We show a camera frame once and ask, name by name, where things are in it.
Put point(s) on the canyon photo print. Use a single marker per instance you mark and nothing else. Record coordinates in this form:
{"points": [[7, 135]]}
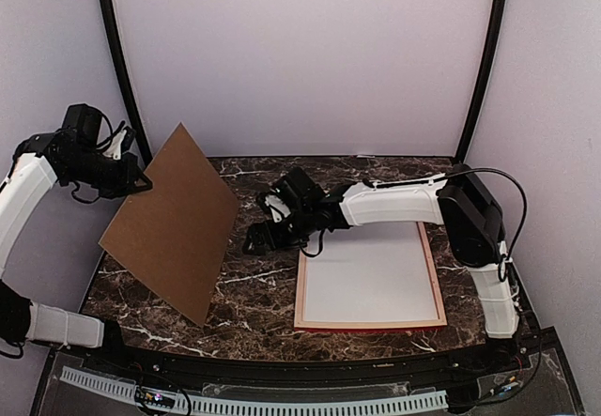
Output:
{"points": [[371, 275]]}

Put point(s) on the black enclosure post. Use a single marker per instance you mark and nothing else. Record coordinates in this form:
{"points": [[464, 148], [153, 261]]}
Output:
{"points": [[108, 14], [481, 83]]}

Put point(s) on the black left enclosure post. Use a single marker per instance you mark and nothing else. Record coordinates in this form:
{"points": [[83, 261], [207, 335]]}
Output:
{"points": [[108, 14]]}

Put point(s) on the black right enclosure post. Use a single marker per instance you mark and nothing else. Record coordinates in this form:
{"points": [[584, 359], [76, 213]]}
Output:
{"points": [[481, 83]]}

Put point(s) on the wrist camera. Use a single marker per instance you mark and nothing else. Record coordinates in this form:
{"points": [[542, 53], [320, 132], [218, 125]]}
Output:
{"points": [[294, 191], [94, 131]]}

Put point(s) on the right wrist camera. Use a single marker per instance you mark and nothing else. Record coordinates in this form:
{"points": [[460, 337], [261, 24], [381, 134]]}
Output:
{"points": [[294, 191]]}

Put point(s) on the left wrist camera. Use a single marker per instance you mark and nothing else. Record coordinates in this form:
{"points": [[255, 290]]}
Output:
{"points": [[94, 131]]}

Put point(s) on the white slotted cable duct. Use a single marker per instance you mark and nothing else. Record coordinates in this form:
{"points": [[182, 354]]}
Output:
{"points": [[243, 400]]}

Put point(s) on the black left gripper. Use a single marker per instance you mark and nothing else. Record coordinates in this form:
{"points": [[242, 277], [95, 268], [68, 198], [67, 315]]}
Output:
{"points": [[130, 169]]}

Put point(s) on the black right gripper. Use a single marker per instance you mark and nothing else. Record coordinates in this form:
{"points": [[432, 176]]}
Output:
{"points": [[256, 230]]}

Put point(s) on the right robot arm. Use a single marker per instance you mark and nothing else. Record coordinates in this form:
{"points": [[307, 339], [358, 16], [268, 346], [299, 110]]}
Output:
{"points": [[473, 220]]}

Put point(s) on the brown cardboard backing board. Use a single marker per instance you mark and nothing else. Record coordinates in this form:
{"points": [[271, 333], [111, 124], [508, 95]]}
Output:
{"points": [[173, 238]]}

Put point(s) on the red wooden picture frame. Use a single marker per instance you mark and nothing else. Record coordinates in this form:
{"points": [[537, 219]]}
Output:
{"points": [[371, 324]]}

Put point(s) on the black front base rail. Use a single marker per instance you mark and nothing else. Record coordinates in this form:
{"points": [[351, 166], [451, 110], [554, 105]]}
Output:
{"points": [[452, 368]]}

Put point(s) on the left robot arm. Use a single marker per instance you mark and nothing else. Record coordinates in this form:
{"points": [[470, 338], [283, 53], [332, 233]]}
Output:
{"points": [[41, 163]]}

